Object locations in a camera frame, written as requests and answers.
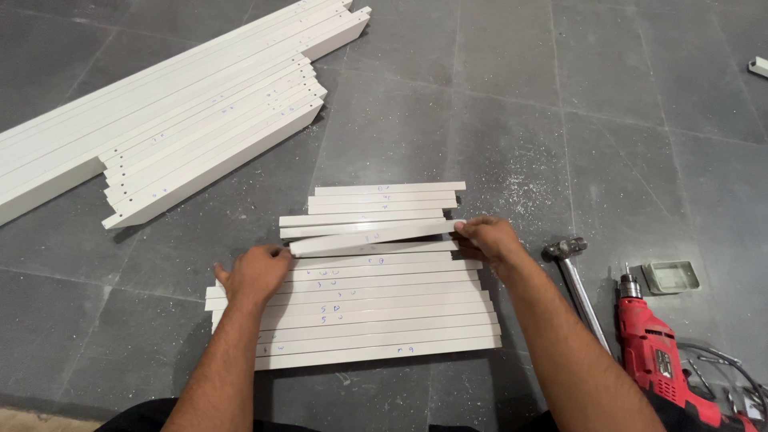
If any person's right hand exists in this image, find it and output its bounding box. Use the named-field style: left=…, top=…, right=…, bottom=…
left=453, top=215, right=524, bottom=278

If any person's left hand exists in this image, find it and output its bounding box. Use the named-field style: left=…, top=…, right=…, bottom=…
left=214, top=244, right=294, bottom=310

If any white short board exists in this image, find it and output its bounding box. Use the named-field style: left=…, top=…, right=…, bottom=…
left=288, top=220, right=466, bottom=258

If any steel hammer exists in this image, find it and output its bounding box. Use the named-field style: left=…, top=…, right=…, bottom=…
left=542, top=237, right=612, bottom=356

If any row of short white boards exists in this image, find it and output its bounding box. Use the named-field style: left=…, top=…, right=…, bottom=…
left=204, top=181, right=502, bottom=371

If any small green plastic tray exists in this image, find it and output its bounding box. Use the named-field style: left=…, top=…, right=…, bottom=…
left=641, top=260, right=701, bottom=295

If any red power drill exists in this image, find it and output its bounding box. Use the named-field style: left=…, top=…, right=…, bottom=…
left=616, top=263, right=758, bottom=432

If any pile of long white boards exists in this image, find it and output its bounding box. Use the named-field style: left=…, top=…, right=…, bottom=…
left=0, top=0, right=372, bottom=230

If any grey drill cable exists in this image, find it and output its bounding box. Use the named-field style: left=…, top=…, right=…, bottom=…
left=677, top=342, right=768, bottom=421

